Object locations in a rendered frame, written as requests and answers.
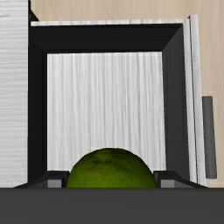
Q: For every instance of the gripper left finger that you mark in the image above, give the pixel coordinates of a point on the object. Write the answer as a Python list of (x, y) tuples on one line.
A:
[(55, 178)]

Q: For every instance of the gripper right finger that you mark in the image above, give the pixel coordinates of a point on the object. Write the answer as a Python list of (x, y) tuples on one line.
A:
[(167, 178)]

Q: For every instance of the green lime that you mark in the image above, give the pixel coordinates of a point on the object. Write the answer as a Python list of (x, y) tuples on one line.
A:
[(110, 170)]

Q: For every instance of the open cabinet drawer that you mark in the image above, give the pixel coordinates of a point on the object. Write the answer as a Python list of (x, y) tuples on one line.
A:
[(105, 105)]

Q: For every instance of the cabinet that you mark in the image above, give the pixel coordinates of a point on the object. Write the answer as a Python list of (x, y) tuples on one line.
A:
[(13, 93)]

